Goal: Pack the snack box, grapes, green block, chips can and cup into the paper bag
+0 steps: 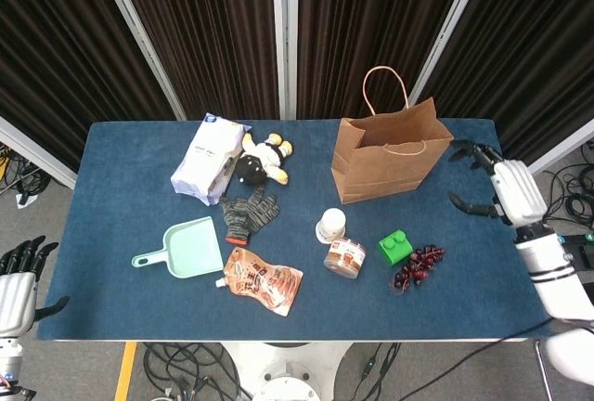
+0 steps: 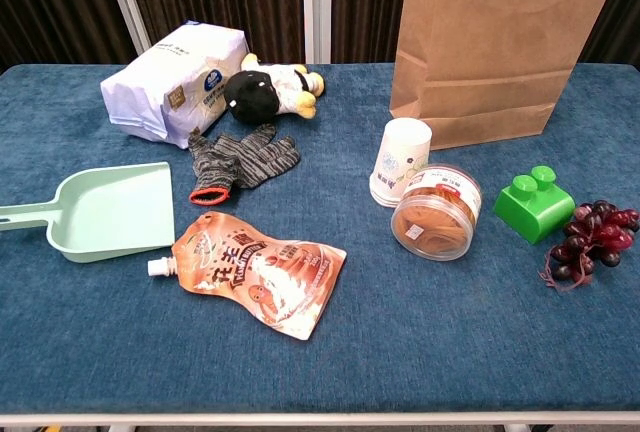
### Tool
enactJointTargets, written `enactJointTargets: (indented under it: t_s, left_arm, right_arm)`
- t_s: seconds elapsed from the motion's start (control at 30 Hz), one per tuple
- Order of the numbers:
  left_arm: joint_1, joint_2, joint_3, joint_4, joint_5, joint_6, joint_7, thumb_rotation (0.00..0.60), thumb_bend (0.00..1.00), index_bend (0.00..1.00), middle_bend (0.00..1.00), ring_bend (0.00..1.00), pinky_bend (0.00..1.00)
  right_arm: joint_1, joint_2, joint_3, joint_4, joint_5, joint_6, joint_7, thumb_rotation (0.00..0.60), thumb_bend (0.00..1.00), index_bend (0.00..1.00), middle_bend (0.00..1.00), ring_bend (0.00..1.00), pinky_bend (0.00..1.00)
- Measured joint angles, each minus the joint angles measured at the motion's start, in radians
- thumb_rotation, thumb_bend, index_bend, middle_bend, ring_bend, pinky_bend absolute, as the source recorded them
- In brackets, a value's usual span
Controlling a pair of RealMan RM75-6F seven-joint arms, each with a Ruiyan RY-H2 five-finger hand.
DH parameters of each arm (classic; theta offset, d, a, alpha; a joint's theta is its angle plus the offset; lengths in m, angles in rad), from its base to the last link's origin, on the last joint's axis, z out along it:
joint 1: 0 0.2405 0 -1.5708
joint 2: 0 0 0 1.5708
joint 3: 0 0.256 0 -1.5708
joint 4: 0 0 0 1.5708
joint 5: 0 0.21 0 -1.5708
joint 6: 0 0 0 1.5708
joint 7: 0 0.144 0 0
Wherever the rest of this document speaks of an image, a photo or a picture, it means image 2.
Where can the grey striped knit glove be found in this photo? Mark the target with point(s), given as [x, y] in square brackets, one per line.
[235, 162]

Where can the upright white frame post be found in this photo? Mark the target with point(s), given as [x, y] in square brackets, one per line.
[316, 2]

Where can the stack of white paper cups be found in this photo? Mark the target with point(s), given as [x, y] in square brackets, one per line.
[400, 152]

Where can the brown paper bag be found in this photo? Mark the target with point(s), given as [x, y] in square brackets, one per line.
[500, 27]

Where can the mint green plastic dustpan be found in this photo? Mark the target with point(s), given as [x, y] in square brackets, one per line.
[110, 212]

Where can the orange peanut butter pouch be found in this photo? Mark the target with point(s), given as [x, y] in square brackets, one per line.
[265, 277]

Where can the white tissue paper pack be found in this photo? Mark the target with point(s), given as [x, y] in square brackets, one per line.
[160, 82]

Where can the blue table cloth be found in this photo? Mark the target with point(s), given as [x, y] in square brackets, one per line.
[450, 327]

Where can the green toy building block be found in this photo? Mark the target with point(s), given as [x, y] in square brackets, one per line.
[535, 212]

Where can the clear round plastic jar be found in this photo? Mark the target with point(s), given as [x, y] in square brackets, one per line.
[430, 222]

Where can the purple plastic grape bunch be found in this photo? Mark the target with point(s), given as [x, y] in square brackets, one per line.
[600, 232]

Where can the slanted white frame post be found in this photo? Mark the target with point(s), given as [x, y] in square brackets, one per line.
[125, 2]

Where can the white table frame edge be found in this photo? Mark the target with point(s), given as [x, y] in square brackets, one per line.
[320, 419]

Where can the black and white plush toy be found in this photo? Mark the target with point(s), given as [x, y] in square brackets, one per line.
[250, 97]

